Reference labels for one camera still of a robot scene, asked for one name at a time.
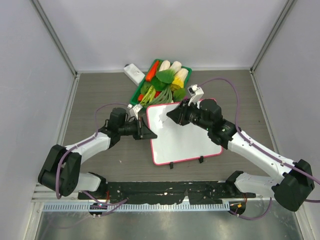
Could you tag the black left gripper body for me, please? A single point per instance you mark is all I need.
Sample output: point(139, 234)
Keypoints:
point(138, 134)

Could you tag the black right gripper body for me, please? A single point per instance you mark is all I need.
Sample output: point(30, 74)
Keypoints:
point(188, 113)

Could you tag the white marker with pink cap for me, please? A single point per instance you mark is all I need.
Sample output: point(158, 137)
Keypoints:
point(179, 114)

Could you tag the pink framed whiteboard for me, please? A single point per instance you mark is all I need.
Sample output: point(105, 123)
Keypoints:
point(176, 143)

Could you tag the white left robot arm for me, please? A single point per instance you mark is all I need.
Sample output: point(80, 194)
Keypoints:
point(61, 171)

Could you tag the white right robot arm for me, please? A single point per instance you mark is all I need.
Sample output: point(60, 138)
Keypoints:
point(289, 182)

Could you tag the green toy long beans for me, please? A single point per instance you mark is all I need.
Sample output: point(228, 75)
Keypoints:
point(164, 97)

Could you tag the round green toy leaf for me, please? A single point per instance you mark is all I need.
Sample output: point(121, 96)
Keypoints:
point(179, 94)

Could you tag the light green toy celery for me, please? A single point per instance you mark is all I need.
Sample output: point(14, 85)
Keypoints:
point(147, 94)

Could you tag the green plastic vegetable tray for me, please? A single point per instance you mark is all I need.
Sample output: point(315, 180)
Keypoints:
point(158, 84)

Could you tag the white yellow toy cabbage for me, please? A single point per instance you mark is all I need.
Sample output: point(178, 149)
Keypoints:
point(179, 79)

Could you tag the white toy cabbage middle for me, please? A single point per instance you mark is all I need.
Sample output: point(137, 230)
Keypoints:
point(175, 67)

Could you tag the orange toy carrot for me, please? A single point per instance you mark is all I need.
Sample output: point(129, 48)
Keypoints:
point(152, 71)

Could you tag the white toy cabbage left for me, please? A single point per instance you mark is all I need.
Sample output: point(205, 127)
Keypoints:
point(165, 65)

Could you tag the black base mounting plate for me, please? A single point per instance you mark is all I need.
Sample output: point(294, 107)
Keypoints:
point(168, 192)

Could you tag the white rectangular bottle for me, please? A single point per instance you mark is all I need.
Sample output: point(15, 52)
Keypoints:
point(133, 73)

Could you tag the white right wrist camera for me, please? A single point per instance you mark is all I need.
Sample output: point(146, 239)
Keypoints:
point(196, 92)

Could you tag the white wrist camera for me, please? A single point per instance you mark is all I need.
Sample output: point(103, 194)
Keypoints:
point(134, 110)
point(196, 92)

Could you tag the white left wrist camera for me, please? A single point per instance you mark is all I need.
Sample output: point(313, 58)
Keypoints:
point(134, 110)

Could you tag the white slotted cable duct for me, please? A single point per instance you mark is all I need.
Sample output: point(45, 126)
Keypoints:
point(94, 207)

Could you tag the aluminium frame rail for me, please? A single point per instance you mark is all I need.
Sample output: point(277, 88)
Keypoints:
point(44, 194)

